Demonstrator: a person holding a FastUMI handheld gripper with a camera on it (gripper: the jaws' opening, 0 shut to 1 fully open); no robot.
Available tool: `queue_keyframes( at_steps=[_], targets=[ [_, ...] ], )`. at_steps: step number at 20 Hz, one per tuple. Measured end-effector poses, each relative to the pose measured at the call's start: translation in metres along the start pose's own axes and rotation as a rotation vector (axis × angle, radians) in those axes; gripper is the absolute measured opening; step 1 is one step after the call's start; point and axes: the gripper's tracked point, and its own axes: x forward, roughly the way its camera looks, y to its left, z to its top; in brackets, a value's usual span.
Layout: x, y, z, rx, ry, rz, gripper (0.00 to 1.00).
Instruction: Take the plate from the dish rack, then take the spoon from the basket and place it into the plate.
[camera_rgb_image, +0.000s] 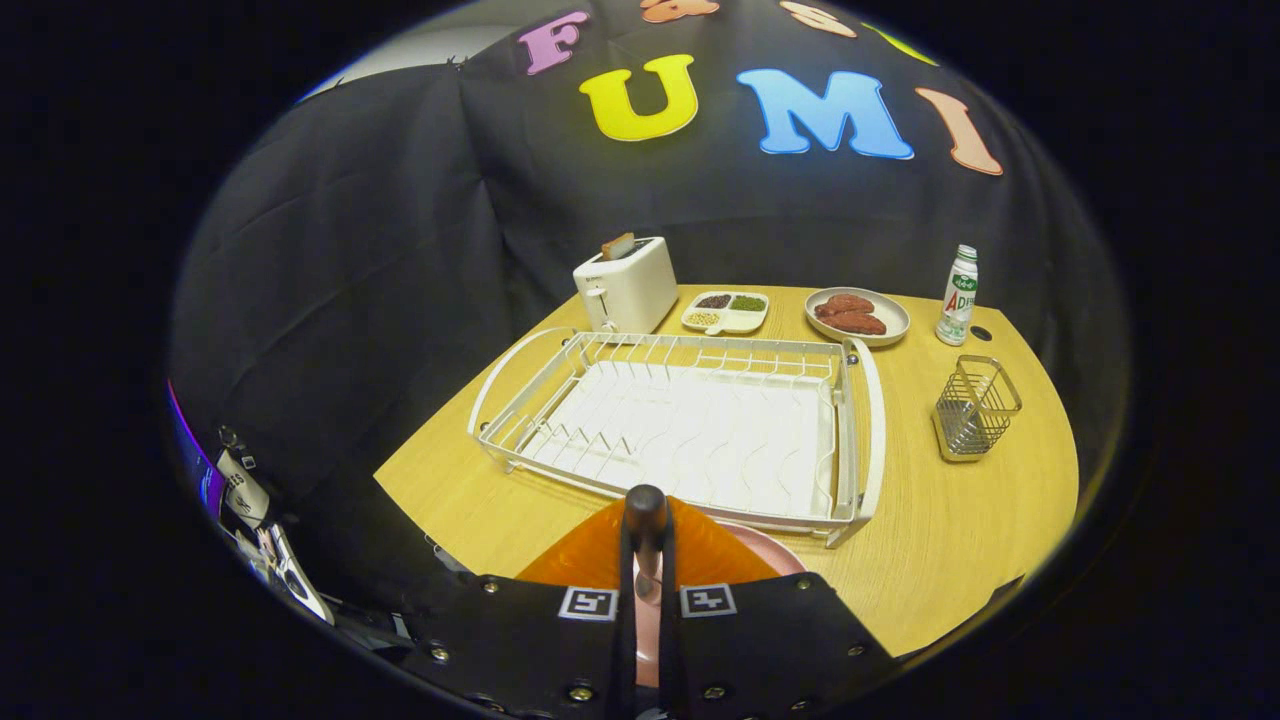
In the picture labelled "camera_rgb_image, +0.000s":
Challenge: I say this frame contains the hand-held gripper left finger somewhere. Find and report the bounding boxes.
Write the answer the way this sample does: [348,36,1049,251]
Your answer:
[400,497,641,720]

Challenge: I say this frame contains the wooden handled spoon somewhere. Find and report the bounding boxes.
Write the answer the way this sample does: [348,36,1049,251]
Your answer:
[622,484,670,606]

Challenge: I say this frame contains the metal wire basket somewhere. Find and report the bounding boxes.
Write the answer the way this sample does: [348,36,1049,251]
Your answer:
[931,355,1023,463]

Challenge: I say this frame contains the white printed tag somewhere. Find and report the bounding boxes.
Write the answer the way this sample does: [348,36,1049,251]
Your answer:
[215,448,271,529]

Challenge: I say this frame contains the pink plate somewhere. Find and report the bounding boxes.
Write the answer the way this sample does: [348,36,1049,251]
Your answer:
[632,520,809,691]

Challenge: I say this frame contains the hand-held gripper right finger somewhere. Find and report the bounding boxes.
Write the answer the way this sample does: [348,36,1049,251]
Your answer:
[660,497,901,720]

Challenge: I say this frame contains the white wire dish rack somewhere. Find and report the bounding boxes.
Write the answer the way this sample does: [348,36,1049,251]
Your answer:
[467,327,887,549]

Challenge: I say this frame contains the white toaster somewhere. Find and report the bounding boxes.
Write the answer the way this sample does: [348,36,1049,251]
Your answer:
[573,236,679,335]

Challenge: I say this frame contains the device with purple screen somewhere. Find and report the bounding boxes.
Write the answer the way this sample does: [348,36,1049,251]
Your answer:
[168,380,226,516]

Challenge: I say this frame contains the white silver-edged device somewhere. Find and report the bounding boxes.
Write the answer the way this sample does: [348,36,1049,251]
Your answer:
[262,525,336,626]

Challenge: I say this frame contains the white bottle with green label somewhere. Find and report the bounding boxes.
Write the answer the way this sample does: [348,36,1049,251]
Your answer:
[935,245,980,347]

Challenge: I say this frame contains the white divided dish with beans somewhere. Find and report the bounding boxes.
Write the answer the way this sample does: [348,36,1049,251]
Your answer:
[681,290,770,336]

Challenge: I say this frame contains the grey plate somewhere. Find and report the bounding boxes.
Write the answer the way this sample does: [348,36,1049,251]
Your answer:
[804,287,912,348]

